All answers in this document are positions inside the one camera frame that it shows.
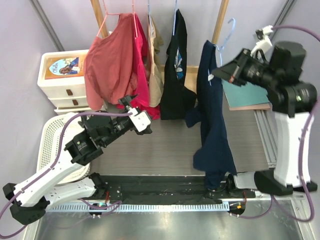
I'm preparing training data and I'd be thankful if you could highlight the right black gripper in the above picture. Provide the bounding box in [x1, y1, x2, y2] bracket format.
[212, 48, 281, 90]

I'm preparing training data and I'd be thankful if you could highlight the blue wire hanger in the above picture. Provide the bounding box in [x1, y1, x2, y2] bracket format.
[207, 17, 237, 86]

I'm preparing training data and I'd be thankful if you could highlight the navy blue t shirt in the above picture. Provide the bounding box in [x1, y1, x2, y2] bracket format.
[185, 40, 237, 191]

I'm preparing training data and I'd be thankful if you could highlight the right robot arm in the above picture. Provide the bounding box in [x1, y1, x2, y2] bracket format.
[212, 41, 318, 198]

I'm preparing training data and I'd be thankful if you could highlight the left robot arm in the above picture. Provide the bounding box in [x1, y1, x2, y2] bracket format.
[2, 95, 152, 225]

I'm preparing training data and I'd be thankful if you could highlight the magenta pink hanging shirt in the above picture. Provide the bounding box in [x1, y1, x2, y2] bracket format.
[120, 13, 160, 120]

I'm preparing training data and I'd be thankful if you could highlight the salmon red hanging shirt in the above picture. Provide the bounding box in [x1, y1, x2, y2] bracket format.
[83, 13, 137, 111]

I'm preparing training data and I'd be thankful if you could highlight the black printed hanging shirt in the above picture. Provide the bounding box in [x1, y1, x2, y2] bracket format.
[160, 9, 197, 120]

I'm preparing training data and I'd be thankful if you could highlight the beige hanging shirt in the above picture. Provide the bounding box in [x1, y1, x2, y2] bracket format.
[147, 15, 164, 108]

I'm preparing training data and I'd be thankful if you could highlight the tan board under teal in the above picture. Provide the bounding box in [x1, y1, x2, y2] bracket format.
[229, 103, 272, 111]

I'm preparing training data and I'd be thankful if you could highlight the white drawer cabinet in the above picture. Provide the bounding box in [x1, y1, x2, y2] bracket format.
[37, 49, 92, 115]

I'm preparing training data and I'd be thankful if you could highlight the white laundry basket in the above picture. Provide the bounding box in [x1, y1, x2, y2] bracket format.
[36, 112, 90, 185]

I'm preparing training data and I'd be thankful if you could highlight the illustrated book on cabinet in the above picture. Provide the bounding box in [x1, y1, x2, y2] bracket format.
[44, 56, 83, 80]

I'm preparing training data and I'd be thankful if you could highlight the wooden clothes rack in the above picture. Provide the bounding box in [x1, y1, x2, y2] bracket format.
[89, 0, 230, 91]

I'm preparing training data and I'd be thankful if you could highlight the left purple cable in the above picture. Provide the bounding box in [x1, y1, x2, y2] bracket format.
[0, 111, 133, 238]

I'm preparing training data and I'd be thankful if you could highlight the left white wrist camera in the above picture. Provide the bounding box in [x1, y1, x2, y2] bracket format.
[128, 107, 152, 133]

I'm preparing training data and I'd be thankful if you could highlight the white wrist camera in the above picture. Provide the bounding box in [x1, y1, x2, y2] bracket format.
[128, 107, 152, 133]
[250, 25, 273, 56]

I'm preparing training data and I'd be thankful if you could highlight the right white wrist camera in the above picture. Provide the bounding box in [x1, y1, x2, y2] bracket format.
[250, 25, 273, 56]

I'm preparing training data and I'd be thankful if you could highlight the pink wire hanger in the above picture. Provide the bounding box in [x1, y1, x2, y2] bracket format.
[91, 0, 120, 39]

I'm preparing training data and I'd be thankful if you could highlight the white slotted cable duct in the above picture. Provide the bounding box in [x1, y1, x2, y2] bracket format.
[48, 201, 230, 213]

